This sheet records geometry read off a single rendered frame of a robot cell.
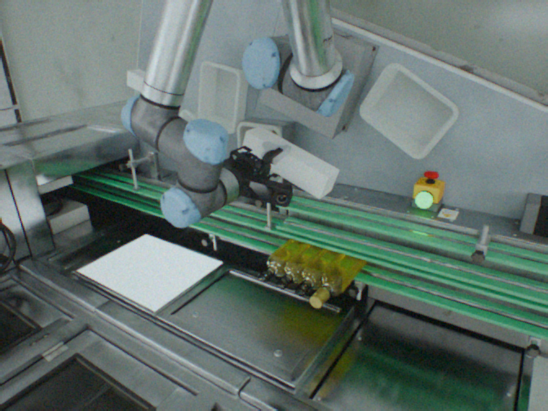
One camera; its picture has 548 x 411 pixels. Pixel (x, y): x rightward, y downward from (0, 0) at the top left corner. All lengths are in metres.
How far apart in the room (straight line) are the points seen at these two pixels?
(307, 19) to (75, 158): 1.22
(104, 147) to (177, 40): 1.15
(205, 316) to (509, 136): 0.94
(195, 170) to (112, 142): 1.17
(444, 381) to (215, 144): 0.79
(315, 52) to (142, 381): 0.87
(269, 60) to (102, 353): 0.88
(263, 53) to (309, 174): 0.30
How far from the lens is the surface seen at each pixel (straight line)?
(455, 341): 1.25
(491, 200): 1.22
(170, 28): 0.72
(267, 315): 1.19
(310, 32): 0.78
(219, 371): 1.06
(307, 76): 0.89
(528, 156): 1.18
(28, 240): 1.74
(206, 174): 0.70
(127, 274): 1.46
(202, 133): 0.68
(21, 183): 1.67
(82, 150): 1.77
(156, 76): 0.74
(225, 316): 1.20
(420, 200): 1.14
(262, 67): 0.99
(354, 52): 1.12
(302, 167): 0.95
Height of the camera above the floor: 1.89
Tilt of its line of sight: 49 degrees down
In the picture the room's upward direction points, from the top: 123 degrees counter-clockwise
